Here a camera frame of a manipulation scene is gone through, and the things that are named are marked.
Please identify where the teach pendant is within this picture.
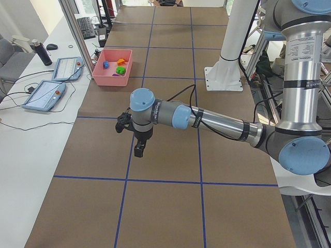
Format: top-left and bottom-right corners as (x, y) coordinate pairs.
(22, 80), (67, 112)
(52, 57), (84, 82)

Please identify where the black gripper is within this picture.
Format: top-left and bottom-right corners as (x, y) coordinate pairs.
(115, 108), (133, 133)

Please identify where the upper teach pendant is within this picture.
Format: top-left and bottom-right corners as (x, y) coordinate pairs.
(52, 57), (84, 82)

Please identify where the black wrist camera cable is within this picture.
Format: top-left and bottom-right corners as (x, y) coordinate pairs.
(165, 84), (245, 142)

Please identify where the black keyboard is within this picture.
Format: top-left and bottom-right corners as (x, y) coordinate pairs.
(77, 17), (96, 40)

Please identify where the small blue block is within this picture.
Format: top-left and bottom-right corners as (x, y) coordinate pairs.
(103, 61), (109, 69)

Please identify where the aluminium frame post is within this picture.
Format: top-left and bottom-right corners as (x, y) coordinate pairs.
(59, 0), (94, 75)

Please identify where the pink plastic box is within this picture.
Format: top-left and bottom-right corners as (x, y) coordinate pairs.
(92, 49), (133, 87)

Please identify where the orange block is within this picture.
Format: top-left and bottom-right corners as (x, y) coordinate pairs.
(117, 58), (126, 66)

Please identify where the lower teach pendant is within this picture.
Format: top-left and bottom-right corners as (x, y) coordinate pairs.
(22, 80), (67, 112)

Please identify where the green block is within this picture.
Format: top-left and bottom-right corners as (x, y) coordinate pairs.
(116, 66), (126, 75)

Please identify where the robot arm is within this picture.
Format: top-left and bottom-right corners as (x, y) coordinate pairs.
(115, 1), (330, 175)

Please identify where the black computer mouse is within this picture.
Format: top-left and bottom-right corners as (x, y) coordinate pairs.
(46, 43), (58, 51)

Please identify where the black water bottle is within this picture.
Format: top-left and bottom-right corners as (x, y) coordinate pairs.
(32, 39), (52, 66)

